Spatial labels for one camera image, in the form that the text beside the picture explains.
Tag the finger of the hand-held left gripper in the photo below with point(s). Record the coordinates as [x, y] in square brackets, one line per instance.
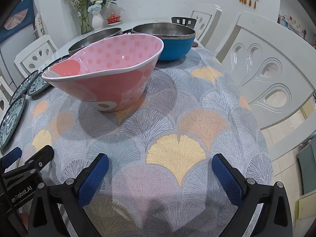
[42, 155]
[11, 155]

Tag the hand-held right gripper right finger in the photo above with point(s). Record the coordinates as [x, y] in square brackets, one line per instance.
[227, 181]

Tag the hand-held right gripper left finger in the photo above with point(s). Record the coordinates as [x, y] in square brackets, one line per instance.
[93, 181]

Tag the blue floral patterned plate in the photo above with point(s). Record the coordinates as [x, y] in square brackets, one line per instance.
[59, 60]
[39, 85]
[12, 123]
[22, 88]

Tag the pink polka dot bowl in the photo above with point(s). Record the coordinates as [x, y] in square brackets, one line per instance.
[123, 84]

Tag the grey green cushioned seat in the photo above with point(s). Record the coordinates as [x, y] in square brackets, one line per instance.
[307, 167]

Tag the pale yellow box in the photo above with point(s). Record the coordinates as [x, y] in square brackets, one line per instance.
[307, 207]

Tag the grey fan pattern tablecloth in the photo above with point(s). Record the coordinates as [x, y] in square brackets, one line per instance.
[172, 103]

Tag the glass vase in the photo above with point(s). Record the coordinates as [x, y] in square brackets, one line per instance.
[85, 26]

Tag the white vase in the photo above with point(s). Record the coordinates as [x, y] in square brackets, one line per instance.
[97, 21]

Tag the large white carved chair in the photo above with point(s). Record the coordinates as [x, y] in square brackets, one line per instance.
[246, 29]

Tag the red lidded teacup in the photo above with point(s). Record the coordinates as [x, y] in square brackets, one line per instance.
[114, 19]

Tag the white cabinet with coloured stickers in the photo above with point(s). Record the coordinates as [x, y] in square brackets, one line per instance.
[293, 24]

